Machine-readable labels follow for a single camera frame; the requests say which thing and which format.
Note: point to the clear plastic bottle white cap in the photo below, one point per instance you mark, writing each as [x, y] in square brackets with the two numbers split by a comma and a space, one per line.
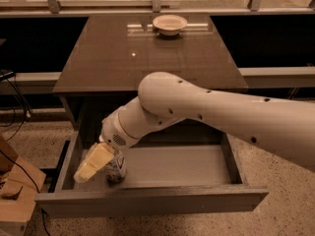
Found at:
[116, 167]

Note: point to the metal window frame rail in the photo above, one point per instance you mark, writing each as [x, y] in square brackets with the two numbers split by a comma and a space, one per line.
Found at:
[154, 4]

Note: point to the cardboard box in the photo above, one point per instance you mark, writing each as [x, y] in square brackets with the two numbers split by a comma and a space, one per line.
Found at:
[24, 181]

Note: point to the white ceramic bowl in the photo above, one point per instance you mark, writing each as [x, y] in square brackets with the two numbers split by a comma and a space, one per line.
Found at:
[169, 24]

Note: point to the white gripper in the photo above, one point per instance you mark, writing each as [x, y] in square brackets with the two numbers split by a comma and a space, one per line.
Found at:
[112, 132]

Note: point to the grey cabinet with glossy top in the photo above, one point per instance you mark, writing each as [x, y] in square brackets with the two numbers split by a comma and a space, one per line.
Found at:
[114, 52]

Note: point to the grey open top drawer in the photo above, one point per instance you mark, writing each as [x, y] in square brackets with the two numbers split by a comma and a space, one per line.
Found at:
[179, 170]

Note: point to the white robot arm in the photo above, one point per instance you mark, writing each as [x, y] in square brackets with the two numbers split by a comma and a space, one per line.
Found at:
[285, 128]

